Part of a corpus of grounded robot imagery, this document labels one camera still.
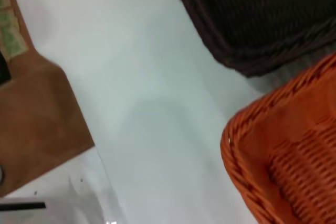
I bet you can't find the dark brown woven basket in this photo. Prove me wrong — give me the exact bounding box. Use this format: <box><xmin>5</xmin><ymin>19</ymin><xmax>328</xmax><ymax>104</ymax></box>
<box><xmin>167</xmin><ymin>0</ymin><xmax>336</xmax><ymax>78</ymax></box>

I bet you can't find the orange woven basket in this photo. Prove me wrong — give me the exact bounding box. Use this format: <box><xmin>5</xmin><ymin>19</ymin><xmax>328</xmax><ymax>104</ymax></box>
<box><xmin>220</xmin><ymin>53</ymin><xmax>336</xmax><ymax>224</ymax></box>

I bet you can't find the brown cardboard with green labels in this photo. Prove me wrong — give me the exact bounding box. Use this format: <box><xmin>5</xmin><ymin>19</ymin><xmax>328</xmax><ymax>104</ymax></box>
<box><xmin>0</xmin><ymin>0</ymin><xmax>95</xmax><ymax>198</ymax></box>

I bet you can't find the white box with black slot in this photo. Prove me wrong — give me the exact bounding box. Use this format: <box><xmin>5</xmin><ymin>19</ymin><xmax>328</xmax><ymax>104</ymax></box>
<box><xmin>0</xmin><ymin>197</ymin><xmax>103</xmax><ymax>224</ymax></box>

